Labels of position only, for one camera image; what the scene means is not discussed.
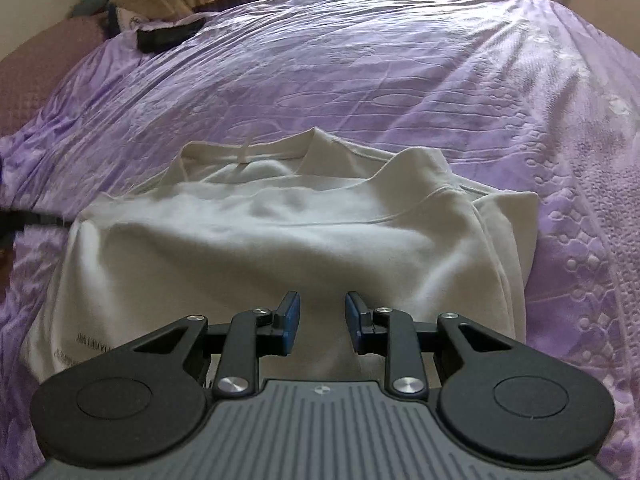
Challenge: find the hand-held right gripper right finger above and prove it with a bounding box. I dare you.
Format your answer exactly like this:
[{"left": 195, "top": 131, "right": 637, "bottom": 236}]
[{"left": 344, "top": 290, "right": 526, "bottom": 402}]

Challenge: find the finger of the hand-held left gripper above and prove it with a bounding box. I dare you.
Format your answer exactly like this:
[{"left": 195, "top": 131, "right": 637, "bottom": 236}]
[{"left": 0, "top": 205, "right": 76, "bottom": 241}]

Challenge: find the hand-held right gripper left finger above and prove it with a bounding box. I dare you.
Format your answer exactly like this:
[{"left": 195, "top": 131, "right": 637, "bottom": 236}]
[{"left": 116, "top": 290, "right": 302, "bottom": 402}]

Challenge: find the white printed sweatshirt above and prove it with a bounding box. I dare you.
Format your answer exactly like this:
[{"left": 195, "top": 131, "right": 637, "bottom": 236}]
[{"left": 22, "top": 127, "right": 540, "bottom": 386}]

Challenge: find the pink quilted blanket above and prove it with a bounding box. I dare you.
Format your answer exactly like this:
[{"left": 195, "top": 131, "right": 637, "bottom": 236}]
[{"left": 0, "top": 15, "right": 108, "bottom": 137}]

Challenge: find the teal plush toy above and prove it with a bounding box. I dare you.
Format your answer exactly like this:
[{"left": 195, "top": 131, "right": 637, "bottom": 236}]
[{"left": 70, "top": 0, "right": 118, "bottom": 18}]

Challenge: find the black pouch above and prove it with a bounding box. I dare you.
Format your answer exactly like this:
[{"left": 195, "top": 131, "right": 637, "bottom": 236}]
[{"left": 136, "top": 16, "right": 207, "bottom": 54}]

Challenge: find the purple bedspread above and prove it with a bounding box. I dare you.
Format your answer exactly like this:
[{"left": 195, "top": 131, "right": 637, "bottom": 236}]
[{"left": 0, "top": 0, "right": 640, "bottom": 480}]

